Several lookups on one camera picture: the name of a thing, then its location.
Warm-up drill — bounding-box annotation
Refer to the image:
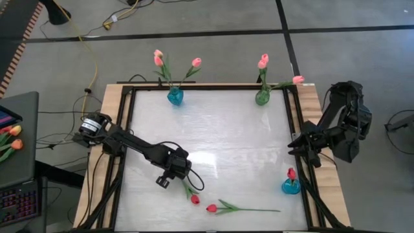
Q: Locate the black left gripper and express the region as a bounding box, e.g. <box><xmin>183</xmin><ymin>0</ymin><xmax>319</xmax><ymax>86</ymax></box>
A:
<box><xmin>156</xmin><ymin>148</ymin><xmax>193</xmax><ymax>190</ymax></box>

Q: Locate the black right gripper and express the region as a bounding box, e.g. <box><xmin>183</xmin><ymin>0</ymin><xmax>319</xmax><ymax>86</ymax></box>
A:
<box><xmin>287</xmin><ymin>121</ymin><xmax>334</xmax><ymax>168</ymax></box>

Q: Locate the pink artificial tulip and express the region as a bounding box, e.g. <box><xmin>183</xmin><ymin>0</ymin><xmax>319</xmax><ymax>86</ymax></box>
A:
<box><xmin>177</xmin><ymin>57</ymin><xmax>202</xmax><ymax>89</ymax></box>
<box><xmin>153</xmin><ymin>49</ymin><xmax>174</xmax><ymax>90</ymax></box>
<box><xmin>257</xmin><ymin>60</ymin><xmax>268</xmax><ymax>93</ymax></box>
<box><xmin>153</xmin><ymin>56</ymin><xmax>175</xmax><ymax>90</ymax></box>
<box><xmin>267</xmin><ymin>75</ymin><xmax>305</xmax><ymax>91</ymax></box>
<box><xmin>261</xmin><ymin>53</ymin><xmax>270</xmax><ymax>88</ymax></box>

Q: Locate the round blue glass vase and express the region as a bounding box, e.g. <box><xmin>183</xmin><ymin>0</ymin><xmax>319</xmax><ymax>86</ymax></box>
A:
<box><xmin>281</xmin><ymin>177</ymin><xmax>301</xmax><ymax>195</ymax></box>

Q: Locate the green glass vase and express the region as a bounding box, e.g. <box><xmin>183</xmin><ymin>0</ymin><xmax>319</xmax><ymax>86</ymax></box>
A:
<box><xmin>254</xmin><ymin>84</ymin><xmax>272</xmax><ymax>105</ymax></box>

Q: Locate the tall blue glass vase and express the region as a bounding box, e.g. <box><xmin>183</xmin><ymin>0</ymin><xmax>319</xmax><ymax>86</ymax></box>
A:
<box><xmin>167</xmin><ymin>86</ymin><xmax>184</xmax><ymax>107</ymax></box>

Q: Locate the grey stand foot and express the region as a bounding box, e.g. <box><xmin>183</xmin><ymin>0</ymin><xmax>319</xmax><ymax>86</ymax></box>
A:
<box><xmin>384</xmin><ymin>113</ymin><xmax>414</xmax><ymax>133</ymax></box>

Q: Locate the black desk base beam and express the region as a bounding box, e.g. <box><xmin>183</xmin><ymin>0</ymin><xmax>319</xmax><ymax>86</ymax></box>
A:
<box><xmin>34</xmin><ymin>161</ymin><xmax>85</xmax><ymax>190</ymax></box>

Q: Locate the grey side desk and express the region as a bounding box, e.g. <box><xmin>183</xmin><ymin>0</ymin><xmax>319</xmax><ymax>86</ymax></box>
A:
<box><xmin>0</xmin><ymin>91</ymin><xmax>40</xmax><ymax>190</ymax></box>

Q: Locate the black backlit keyboard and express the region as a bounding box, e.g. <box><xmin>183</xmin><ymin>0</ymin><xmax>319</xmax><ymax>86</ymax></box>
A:
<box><xmin>0</xmin><ymin>181</ymin><xmax>42</xmax><ymax>227</ymax></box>

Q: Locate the orange artificial tulip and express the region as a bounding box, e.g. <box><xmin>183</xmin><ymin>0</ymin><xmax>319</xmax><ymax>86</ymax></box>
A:
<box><xmin>0</xmin><ymin>139</ymin><xmax>24</xmax><ymax>162</ymax></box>
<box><xmin>0</xmin><ymin>125</ymin><xmax>23</xmax><ymax>145</ymax></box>

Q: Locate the black tilted monitor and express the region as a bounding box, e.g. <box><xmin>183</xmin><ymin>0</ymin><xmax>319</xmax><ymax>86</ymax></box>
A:
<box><xmin>0</xmin><ymin>105</ymin><xmax>23</xmax><ymax>129</ymax></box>

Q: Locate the black stand base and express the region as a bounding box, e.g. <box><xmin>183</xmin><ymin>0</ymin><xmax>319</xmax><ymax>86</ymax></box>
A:
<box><xmin>39</xmin><ymin>0</ymin><xmax>72</xmax><ymax>26</ymax></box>

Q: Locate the black mat striped edge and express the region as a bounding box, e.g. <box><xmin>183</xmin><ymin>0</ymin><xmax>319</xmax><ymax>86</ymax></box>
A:
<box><xmin>0</xmin><ymin>0</ymin><xmax>45</xmax><ymax>98</ymax></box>

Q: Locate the black cable loop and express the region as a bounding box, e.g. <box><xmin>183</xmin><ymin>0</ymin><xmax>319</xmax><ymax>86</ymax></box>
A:
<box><xmin>383</xmin><ymin>109</ymin><xmax>414</xmax><ymax>163</ymax></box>

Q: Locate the black metal table frame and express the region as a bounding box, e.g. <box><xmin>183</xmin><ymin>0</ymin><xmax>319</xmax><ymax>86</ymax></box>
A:
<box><xmin>77</xmin><ymin>83</ymin><xmax>349</xmax><ymax>233</ymax></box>

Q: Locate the long yellow cable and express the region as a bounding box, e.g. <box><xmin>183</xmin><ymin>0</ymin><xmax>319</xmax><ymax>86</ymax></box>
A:
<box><xmin>51</xmin><ymin>0</ymin><xmax>100</xmax><ymax>119</ymax></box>

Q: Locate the yellow cord with plug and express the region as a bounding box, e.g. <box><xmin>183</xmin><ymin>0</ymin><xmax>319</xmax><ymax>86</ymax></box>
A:
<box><xmin>102</xmin><ymin>0</ymin><xmax>142</xmax><ymax>32</ymax></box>

